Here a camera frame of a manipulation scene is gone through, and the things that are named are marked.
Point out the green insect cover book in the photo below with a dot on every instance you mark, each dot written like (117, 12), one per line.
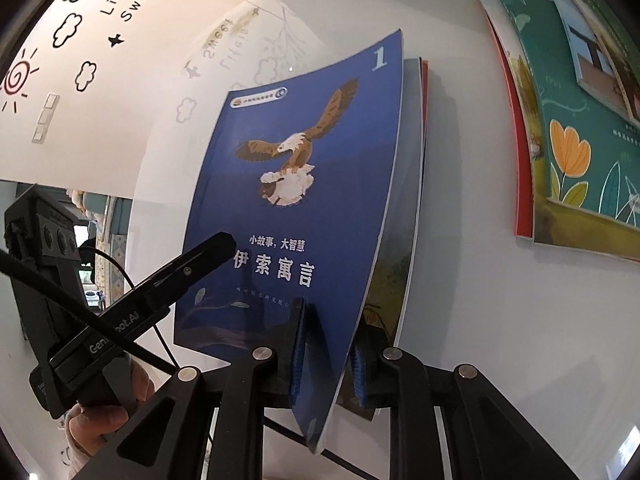
(607, 20)

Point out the blue eagle cover book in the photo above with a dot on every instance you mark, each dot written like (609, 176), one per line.
(300, 185)

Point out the pale book with rabbit scene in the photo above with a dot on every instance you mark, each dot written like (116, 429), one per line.
(395, 240)

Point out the white book with brown dogs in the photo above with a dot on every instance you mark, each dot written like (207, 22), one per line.
(540, 175)

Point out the person's left hand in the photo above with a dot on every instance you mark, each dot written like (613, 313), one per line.
(95, 425)

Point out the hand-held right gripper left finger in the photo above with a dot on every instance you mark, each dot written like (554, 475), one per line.
(298, 355)

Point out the dark red cover book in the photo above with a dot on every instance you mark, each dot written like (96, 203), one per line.
(522, 200)

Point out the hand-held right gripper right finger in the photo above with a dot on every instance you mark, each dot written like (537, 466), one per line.
(358, 375)

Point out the white wall switch panel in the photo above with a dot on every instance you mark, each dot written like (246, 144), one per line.
(45, 117)

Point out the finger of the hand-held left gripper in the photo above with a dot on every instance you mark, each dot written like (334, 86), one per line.
(195, 265)

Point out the light blue house cover book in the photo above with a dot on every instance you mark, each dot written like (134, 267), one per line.
(590, 55)

